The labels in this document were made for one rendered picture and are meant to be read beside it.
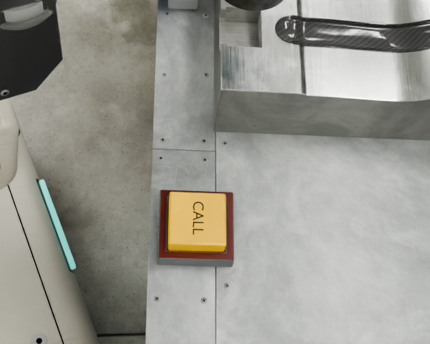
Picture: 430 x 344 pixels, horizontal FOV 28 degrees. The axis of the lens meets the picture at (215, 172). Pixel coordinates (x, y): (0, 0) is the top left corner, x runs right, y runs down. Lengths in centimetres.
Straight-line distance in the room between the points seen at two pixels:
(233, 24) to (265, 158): 16
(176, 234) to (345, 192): 21
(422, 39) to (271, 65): 18
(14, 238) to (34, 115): 50
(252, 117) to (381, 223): 19
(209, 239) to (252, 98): 16
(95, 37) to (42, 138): 29
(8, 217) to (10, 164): 46
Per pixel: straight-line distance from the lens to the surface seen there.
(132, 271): 176
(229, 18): 99
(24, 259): 148
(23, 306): 145
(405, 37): 100
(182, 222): 89
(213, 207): 90
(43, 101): 195
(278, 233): 94
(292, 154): 98
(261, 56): 94
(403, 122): 99
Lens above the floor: 165
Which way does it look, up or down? 63 degrees down
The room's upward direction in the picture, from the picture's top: 11 degrees clockwise
